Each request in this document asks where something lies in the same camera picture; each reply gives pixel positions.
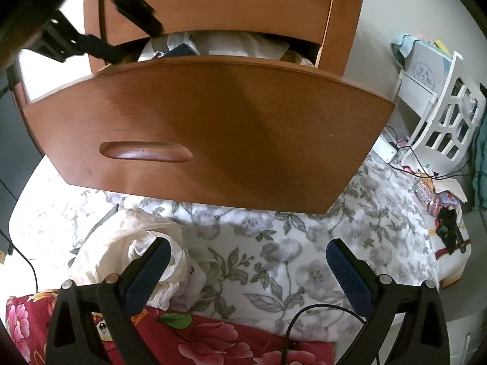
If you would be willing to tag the beige paper sheet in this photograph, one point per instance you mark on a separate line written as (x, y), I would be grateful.
(452, 190)

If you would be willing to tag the white power box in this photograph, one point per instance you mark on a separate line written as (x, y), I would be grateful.
(386, 148)

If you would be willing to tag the teal cloth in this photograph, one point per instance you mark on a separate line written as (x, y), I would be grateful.
(405, 45)

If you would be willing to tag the navy sock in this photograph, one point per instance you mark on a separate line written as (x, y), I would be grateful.
(180, 51)

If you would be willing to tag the white cloth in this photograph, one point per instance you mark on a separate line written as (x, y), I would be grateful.
(236, 45)

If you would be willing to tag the white storage box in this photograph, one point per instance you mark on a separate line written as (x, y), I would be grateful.
(428, 64)

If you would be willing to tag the white lattice rack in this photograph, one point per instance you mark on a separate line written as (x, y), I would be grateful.
(452, 72)

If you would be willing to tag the colourful cube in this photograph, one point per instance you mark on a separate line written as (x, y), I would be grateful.
(423, 192)

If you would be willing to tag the dark cabinet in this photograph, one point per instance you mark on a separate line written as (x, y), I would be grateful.
(13, 178)

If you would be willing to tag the yellow sponge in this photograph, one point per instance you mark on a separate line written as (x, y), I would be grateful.
(441, 45)

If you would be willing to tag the wooden nightstand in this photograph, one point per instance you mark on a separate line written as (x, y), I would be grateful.
(346, 15)

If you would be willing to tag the wooden bed frame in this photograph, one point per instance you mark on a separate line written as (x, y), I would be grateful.
(24, 121)

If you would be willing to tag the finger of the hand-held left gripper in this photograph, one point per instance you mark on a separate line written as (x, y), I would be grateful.
(133, 7)
(102, 49)

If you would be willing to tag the wooden drawer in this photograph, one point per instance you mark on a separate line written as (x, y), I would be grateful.
(247, 11)
(228, 121)

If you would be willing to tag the red floral blanket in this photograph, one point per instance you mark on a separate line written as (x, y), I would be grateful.
(209, 342)

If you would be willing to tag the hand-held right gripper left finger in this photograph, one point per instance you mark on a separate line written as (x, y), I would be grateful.
(148, 273)

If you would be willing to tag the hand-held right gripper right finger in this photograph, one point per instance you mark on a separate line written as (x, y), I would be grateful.
(350, 277)

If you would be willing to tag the wooden drawer closed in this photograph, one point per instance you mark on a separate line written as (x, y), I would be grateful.
(247, 11)

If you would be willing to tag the teal garment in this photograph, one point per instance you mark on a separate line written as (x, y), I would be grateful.
(480, 159)

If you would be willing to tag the light green cloth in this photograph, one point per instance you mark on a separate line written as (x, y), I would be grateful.
(199, 256)

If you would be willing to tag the cream cloth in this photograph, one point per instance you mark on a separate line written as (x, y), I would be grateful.
(125, 235)

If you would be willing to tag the pink candy jar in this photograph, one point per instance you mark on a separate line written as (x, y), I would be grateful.
(437, 205)

